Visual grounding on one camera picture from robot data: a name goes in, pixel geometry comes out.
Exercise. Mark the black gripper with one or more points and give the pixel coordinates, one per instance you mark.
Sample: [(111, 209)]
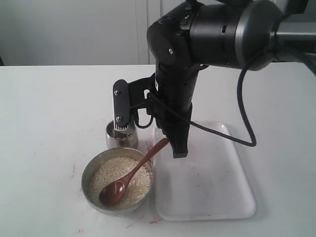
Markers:
[(171, 91)]

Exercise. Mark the brown wooden spoon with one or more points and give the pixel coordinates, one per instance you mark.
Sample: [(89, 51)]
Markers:
[(113, 192)]

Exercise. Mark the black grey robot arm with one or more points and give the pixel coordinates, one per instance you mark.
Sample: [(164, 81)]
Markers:
[(239, 34)]

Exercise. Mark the small steel cup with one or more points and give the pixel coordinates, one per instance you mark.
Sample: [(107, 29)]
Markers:
[(115, 139)]

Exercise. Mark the beige food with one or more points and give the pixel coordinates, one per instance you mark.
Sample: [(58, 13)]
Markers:
[(114, 169)]

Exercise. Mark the large steel rice bowl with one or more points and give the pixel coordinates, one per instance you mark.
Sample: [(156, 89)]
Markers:
[(97, 162)]

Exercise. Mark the white plastic tray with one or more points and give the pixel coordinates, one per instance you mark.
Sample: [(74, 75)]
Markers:
[(210, 183)]

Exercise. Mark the white cabinet doors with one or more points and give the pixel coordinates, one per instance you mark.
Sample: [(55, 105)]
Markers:
[(78, 32)]

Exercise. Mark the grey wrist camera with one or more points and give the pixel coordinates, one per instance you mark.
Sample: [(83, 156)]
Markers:
[(121, 106)]

